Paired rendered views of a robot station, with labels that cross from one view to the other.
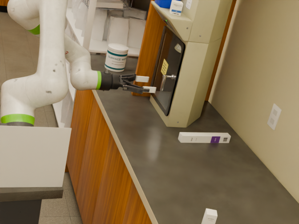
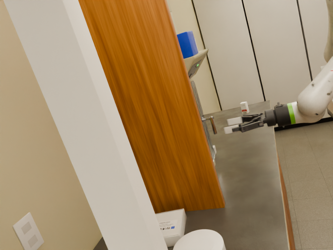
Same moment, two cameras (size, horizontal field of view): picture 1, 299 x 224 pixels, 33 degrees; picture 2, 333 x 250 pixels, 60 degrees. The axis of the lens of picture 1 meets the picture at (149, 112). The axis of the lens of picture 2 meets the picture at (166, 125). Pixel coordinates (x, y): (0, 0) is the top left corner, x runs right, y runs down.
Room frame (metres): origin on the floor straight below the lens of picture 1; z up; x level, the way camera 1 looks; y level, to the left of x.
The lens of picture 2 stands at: (3.47, 0.74, 1.56)
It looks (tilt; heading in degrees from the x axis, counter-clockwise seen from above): 14 degrees down; 224
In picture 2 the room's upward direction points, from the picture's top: 18 degrees counter-clockwise
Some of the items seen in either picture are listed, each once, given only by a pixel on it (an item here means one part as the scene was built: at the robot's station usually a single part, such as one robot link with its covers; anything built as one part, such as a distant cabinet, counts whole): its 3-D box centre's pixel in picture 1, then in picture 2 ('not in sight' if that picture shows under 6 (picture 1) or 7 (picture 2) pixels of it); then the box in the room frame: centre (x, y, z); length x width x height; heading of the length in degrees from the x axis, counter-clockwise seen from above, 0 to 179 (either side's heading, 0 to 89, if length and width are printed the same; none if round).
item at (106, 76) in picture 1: (105, 80); (281, 114); (2.27, 0.25, 1.15); 0.09 x 0.06 x 0.12; 22
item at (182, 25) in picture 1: (168, 20); (192, 67); (2.48, 0.01, 1.46); 0.32 x 0.11 x 0.10; 22
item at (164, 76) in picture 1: (166, 82); (209, 125); (2.39, -0.05, 1.17); 0.05 x 0.03 x 0.10; 112
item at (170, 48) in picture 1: (166, 70); (198, 129); (2.50, -0.04, 1.19); 0.30 x 0.01 x 0.40; 22
